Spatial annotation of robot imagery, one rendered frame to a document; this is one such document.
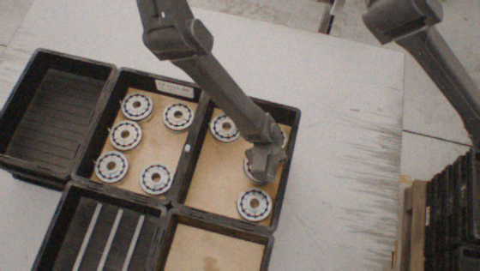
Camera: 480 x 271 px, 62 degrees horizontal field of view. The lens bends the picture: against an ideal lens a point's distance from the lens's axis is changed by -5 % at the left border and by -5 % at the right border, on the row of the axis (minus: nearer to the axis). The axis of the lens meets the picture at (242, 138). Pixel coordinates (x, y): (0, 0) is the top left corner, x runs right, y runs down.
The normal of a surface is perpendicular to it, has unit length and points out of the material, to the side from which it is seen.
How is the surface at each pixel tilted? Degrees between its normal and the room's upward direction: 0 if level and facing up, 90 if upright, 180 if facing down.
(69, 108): 0
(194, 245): 0
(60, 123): 0
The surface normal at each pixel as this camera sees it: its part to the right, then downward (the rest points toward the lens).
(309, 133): 0.06, -0.43
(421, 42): -0.26, 0.84
